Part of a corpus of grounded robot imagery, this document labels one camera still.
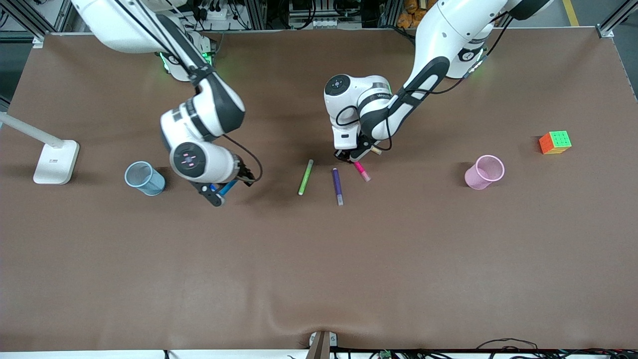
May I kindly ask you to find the green marker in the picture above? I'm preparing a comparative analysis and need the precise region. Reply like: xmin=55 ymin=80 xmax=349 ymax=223
xmin=298 ymin=159 xmax=315 ymax=196

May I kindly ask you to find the blue mesh cup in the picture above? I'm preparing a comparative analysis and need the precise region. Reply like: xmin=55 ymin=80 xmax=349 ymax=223
xmin=124 ymin=161 xmax=166 ymax=196

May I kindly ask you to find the pink mesh cup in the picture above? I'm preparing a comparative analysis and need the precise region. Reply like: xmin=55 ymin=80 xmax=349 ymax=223
xmin=465 ymin=155 xmax=505 ymax=190

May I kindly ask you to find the orange snack bag pile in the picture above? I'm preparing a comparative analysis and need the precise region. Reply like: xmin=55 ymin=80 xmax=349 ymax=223
xmin=397 ymin=0 xmax=429 ymax=29

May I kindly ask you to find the white power strip with plugs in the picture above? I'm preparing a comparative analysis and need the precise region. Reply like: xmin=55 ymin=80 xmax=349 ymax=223
xmin=196 ymin=2 xmax=231 ymax=21

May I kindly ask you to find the white desk lamp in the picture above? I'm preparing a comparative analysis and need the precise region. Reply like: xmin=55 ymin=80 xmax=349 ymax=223
xmin=0 ymin=112 xmax=80 ymax=185

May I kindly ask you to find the colourful puzzle cube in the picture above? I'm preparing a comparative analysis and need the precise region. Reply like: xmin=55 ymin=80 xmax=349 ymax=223
xmin=539 ymin=131 xmax=572 ymax=155

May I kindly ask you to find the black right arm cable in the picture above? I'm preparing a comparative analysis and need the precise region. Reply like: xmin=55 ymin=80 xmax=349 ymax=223
xmin=223 ymin=134 xmax=263 ymax=183

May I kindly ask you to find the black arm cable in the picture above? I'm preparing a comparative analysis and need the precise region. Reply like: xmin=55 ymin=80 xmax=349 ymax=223
xmin=335 ymin=12 xmax=509 ymax=151
xmin=223 ymin=134 xmax=263 ymax=183

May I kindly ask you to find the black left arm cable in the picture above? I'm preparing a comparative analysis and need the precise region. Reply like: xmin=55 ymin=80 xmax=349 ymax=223
xmin=335 ymin=12 xmax=509 ymax=151

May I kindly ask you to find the metal bracket with brown post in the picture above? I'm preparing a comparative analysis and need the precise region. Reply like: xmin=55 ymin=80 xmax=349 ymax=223
xmin=306 ymin=331 xmax=338 ymax=359

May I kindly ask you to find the black looped cable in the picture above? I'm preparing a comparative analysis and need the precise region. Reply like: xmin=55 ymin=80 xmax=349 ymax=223
xmin=476 ymin=338 xmax=541 ymax=352

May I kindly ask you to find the aluminium frame profile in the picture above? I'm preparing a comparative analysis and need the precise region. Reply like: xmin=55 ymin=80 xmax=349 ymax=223
xmin=0 ymin=0 xmax=75 ymax=48
xmin=596 ymin=0 xmax=638 ymax=38

